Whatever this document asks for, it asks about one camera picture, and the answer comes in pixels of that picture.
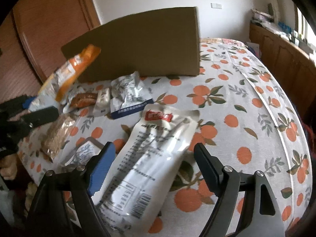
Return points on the row of assorted small items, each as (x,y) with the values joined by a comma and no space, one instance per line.
(284,27)

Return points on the small white snack packet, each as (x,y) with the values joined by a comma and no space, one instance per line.
(102,98)

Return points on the small silver printed packet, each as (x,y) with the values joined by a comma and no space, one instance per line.
(82,153)

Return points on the brown cardboard box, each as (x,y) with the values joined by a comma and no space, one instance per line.
(148,44)

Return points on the wooden door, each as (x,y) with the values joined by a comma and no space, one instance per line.
(49,29)

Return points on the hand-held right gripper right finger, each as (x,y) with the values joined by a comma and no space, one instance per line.
(206,163)

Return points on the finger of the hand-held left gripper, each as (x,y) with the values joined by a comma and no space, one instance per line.
(27,102)
(42,116)

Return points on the crumpled silver and blue packet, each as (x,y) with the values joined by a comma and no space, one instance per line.
(128,96)

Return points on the orange fruit printed cloth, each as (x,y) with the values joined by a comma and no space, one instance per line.
(234,98)

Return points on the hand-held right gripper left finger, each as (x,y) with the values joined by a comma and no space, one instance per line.
(102,169)

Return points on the person's left hand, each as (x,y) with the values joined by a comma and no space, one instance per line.
(7,169)

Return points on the orange snack bag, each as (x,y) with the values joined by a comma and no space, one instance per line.
(71,71)

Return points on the clear packet of brown crackers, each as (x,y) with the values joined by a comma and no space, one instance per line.
(58,134)

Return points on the wooden cabinet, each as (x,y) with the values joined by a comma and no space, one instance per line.
(284,54)

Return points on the white wall switch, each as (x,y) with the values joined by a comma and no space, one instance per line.
(216,5)

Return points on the brown pastry in clear wrapper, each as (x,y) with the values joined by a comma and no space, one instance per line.
(82,100)

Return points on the large white red-label snack pouch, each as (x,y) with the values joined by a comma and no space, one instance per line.
(153,148)

